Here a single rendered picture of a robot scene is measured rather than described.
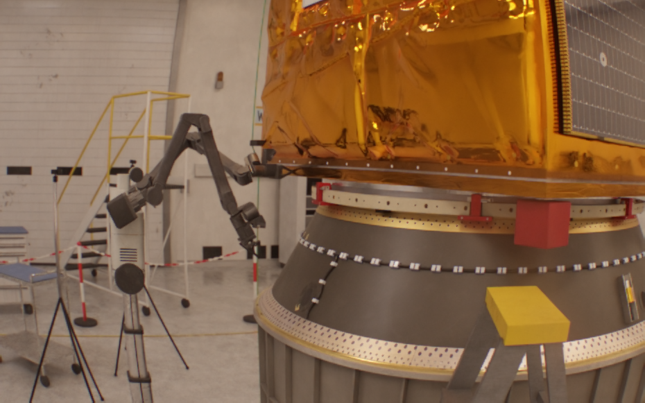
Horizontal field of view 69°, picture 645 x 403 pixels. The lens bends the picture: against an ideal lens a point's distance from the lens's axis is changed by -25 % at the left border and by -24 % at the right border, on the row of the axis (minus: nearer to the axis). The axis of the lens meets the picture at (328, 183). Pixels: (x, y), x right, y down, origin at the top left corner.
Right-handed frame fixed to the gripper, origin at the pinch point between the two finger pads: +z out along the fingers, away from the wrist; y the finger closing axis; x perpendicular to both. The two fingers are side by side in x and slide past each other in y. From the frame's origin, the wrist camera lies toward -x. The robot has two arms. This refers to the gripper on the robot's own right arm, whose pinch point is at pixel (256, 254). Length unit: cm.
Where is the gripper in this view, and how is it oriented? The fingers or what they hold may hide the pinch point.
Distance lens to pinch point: 264.7
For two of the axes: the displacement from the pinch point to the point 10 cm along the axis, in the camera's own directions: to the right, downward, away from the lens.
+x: -8.1, 4.8, -3.2
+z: 4.3, 8.7, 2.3
